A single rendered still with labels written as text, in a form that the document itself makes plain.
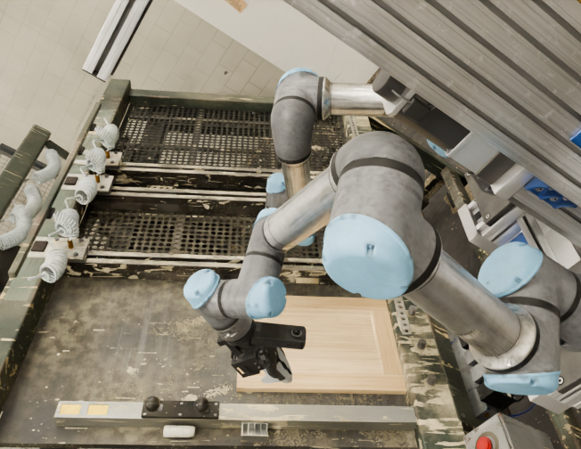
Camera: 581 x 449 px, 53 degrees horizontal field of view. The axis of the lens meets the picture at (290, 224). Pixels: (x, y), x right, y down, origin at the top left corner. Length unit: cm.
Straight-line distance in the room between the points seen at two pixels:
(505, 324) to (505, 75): 40
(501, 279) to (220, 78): 617
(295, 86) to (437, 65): 64
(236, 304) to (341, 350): 79
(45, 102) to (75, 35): 100
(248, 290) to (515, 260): 47
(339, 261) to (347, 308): 122
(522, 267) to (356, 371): 83
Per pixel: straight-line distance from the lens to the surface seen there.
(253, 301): 105
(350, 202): 73
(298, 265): 201
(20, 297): 192
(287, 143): 150
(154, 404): 151
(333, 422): 164
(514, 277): 106
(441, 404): 172
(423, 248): 75
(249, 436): 161
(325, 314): 191
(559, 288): 112
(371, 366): 180
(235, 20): 528
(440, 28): 96
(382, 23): 94
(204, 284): 111
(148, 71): 715
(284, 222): 102
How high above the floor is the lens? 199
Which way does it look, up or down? 22 degrees down
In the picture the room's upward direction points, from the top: 62 degrees counter-clockwise
